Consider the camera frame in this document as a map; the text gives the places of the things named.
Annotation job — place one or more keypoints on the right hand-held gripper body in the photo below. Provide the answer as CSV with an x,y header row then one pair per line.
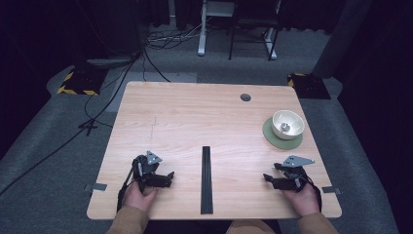
x,y
293,177

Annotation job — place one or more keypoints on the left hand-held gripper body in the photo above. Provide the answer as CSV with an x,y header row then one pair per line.
x,y
142,167

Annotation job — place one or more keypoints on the cream ceramic bowl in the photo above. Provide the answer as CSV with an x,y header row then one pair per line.
x,y
293,119

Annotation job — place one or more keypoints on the person's left hand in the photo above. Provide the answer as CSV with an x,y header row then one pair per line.
x,y
138,198

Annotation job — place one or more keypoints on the person's right hand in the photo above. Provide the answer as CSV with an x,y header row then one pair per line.
x,y
303,201

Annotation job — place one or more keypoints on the green round coaster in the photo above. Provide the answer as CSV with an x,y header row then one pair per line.
x,y
285,144

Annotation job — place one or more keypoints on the grey tape strip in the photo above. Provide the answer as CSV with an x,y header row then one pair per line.
x,y
331,190
97,187

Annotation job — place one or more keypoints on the row of black chopsticks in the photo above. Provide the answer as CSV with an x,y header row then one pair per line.
x,y
205,182

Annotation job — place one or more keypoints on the person's tan trouser leg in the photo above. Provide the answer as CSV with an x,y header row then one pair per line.
x,y
250,227

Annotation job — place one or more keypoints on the dark round table grommet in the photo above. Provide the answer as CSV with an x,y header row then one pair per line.
x,y
245,97

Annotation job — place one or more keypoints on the grey round stand base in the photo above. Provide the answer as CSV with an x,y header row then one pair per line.
x,y
110,61

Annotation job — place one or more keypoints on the white desk leg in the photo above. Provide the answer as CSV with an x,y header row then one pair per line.
x,y
271,45
202,32

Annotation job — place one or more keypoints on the grey curtain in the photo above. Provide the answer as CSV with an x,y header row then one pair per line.
x,y
341,35

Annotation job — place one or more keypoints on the black yellow striped base plate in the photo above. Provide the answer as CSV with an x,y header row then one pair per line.
x,y
81,83
308,86

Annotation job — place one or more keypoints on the black metal chair frame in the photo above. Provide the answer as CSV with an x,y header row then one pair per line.
x,y
232,42

